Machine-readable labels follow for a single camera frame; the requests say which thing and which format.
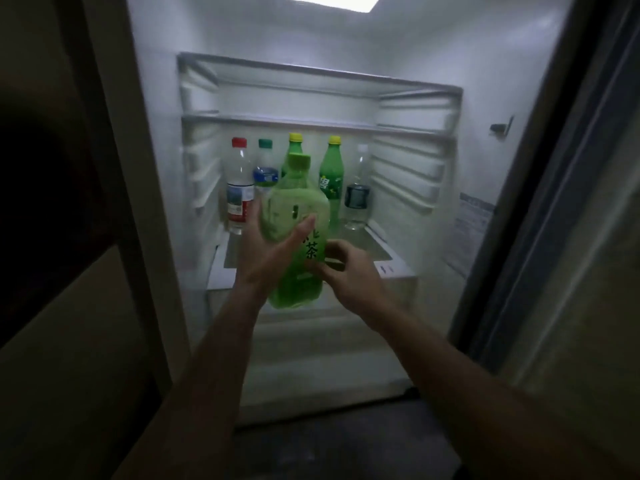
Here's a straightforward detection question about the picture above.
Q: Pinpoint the green soda bottle yellow cap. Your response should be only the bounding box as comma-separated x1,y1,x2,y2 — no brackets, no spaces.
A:
281,133,307,176
318,135,345,231

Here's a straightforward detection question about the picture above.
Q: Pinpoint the person's right hand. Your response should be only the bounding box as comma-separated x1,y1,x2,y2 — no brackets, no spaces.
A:
305,239,397,329

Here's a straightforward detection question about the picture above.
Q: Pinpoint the person's right forearm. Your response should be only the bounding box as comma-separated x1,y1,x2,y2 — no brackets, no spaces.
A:
369,306,640,480

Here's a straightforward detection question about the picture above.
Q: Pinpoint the white refrigerator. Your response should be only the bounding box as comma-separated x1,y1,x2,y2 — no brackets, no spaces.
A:
82,0,581,428

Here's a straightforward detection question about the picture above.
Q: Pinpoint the person's left forearm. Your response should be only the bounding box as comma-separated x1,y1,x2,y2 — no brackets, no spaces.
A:
111,284,273,480

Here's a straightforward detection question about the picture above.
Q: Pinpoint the clear bottle with dark label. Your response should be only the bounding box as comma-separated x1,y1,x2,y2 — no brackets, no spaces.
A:
343,143,372,231

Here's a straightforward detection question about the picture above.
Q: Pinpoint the glass refrigerator shelf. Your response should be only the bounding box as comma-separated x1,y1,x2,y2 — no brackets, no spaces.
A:
181,111,457,141
176,51,464,101

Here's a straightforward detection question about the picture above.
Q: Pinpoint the dark wooden cabinet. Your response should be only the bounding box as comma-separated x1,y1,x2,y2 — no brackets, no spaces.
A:
0,0,173,480

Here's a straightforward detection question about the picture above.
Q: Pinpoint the person's left hand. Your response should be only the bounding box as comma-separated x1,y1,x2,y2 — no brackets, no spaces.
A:
234,199,317,306

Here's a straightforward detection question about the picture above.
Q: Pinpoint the white paper sticker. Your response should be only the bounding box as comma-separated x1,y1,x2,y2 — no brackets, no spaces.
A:
443,192,497,279

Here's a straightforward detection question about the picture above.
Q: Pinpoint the clear bottle with green cap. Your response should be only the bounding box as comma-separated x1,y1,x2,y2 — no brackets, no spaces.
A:
253,139,280,198

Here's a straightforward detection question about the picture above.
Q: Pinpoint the white refrigerator drawer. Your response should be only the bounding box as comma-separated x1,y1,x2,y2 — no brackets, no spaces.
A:
239,293,418,426

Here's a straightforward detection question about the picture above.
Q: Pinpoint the glass shelf with white frame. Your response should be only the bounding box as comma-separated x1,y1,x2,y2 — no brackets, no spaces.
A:
206,220,417,294

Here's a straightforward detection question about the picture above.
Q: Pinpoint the refrigerator interior light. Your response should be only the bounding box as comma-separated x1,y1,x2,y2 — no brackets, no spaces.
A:
283,0,384,14

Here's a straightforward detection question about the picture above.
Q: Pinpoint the clear bottle with red cap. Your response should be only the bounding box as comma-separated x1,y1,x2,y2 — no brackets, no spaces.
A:
225,137,256,236

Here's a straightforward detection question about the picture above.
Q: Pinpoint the large green tea bottle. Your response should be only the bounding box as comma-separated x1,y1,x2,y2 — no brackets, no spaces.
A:
259,152,332,310

